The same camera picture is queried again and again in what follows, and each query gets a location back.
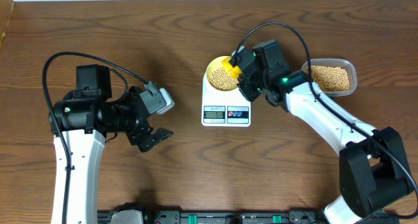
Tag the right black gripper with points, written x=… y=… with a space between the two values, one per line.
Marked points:
x=244 y=87

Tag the clear plastic container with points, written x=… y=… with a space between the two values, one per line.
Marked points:
x=344 y=64

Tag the cardboard panel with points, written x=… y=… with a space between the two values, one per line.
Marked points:
x=6 y=8

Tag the white digital kitchen scale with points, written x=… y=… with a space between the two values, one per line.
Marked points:
x=223 y=108

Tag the pale yellow bowl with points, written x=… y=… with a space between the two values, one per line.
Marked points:
x=216 y=63

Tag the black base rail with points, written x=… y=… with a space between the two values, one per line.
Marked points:
x=176 y=217

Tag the soybeans in bowl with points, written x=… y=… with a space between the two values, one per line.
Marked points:
x=221 y=80

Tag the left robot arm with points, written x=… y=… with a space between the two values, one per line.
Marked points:
x=80 y=123

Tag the soybeans pile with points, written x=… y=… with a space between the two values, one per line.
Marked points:
x=331 y=78

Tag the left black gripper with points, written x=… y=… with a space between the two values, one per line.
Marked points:
x=138 y=134

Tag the yellow measuring scoop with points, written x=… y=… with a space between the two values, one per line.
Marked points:
x=233 y=72

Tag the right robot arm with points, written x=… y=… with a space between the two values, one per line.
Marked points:
x=373 y=167

